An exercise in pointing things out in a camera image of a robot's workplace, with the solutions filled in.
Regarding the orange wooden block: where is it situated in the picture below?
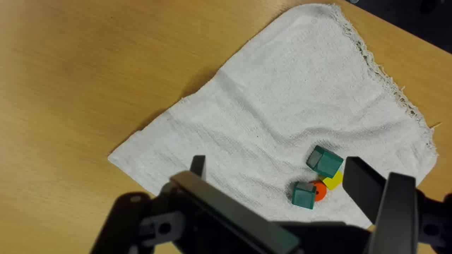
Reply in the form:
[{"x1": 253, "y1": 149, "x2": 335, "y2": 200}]
[{"x1": 309, "y1": 180, "x2": 329, "y2": 204}]

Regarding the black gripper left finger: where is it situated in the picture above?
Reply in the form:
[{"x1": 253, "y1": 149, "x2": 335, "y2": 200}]
[{"x1": 170, "y1": 154, "x2": 302, "y2": 254}]

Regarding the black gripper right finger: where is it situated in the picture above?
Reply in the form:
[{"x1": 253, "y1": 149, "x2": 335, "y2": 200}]
[{"x1": 342, "y1": 156, "x2": 420, "y2": 254}]

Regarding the yellow wooden block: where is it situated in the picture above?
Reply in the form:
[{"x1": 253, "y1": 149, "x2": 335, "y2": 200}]
[{"x1": 322, "y1": 169, "x2": 345, "y2": 193}]

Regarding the green wooden block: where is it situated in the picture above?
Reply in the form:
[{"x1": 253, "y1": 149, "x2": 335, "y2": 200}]
[
  {"x1": 305, "y1": 145, "x2": 345, "y2": 180},
  {"x1": 290, "y1": 181, "x2": 318, "y2": 211}
]

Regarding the white terry towel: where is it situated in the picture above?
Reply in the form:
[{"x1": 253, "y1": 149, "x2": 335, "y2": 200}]
[{"x1": 106, "y1": 3, "x2": 439, "y2": 232}]

